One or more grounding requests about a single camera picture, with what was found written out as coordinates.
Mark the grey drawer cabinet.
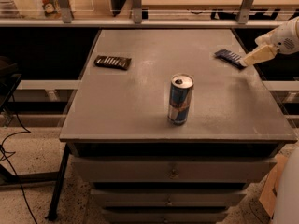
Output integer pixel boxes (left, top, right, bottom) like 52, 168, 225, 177
60, 29, 296, 224

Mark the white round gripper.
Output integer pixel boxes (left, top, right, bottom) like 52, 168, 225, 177
240, 17, 299, 67

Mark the blue rxbar wrapper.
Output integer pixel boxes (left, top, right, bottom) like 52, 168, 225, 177
215, 49, 245, 70

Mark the black chair at left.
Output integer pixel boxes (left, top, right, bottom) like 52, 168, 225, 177
0, 56, 21, 112

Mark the cardboard box on floor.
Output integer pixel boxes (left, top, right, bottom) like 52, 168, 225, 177
259, 154, 288, 217

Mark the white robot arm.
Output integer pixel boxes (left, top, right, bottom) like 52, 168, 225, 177
240, 17, 299, 224

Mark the redbull can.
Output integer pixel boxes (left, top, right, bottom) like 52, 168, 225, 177
168, 74, 194, 125

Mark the black table leg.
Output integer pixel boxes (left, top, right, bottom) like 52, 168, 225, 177
46, 145, 70, 221

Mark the grey metal shelf rail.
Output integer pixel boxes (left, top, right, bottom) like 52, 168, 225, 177
0, 0, 297, 28

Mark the black floor cable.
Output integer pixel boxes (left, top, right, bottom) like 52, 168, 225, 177
0, 93, 39, 224

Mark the brown snack bar wrapper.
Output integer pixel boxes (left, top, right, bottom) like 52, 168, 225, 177
93, 55, 132, 70

